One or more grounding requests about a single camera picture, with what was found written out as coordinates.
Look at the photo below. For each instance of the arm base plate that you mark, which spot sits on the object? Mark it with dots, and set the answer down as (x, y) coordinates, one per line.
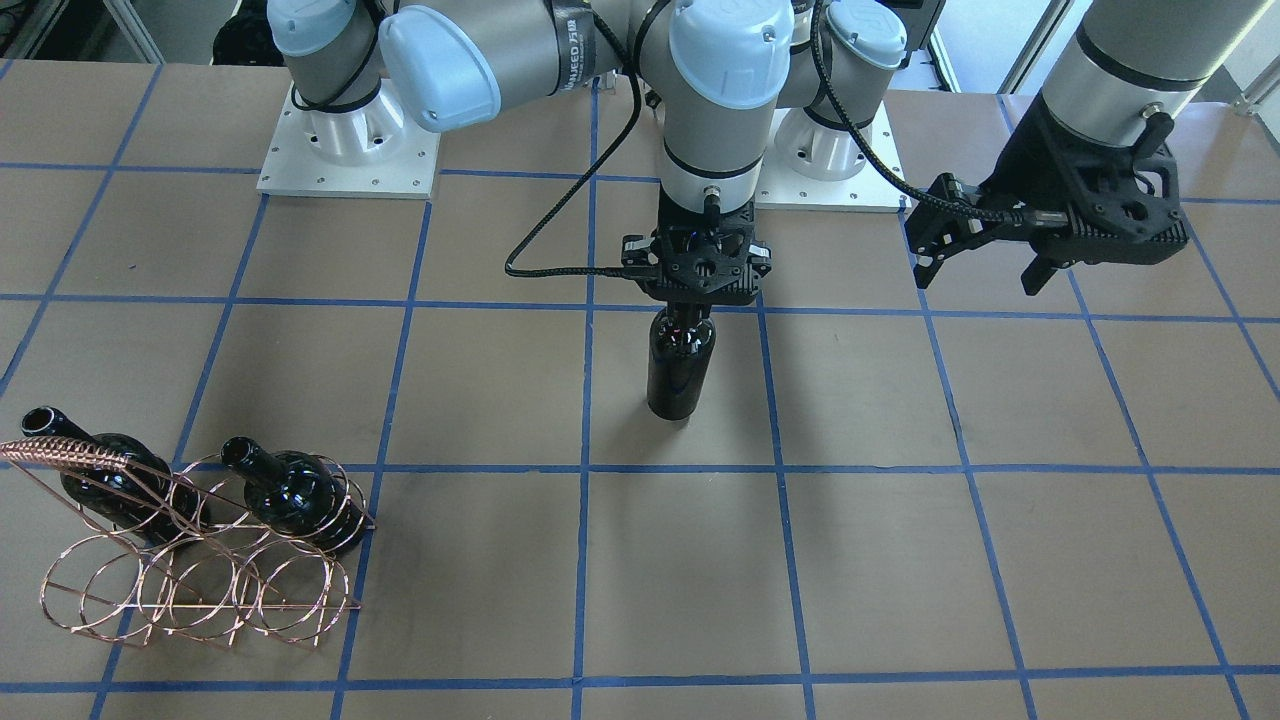
(809, 167)
(372, 152)

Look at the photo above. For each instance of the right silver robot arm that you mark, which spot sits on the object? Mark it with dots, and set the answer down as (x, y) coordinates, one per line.
(373, 91)

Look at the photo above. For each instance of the dark wine bottle in rack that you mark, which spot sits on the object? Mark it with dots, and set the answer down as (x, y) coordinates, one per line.
(296, 495)

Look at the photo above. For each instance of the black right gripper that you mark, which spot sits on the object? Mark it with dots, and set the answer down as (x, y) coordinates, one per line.
(636, 254)

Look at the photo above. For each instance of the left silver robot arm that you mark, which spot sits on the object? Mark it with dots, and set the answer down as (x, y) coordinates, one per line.
(1125, 60)

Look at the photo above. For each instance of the dark wine bottle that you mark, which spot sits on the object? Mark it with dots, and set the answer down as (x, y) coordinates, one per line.
(682, 338)
(296, 495)

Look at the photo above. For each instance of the copper wire wine rack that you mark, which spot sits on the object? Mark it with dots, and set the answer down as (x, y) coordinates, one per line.
(208, 584)

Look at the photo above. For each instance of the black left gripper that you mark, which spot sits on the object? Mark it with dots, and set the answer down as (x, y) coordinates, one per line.
(1022, 165)

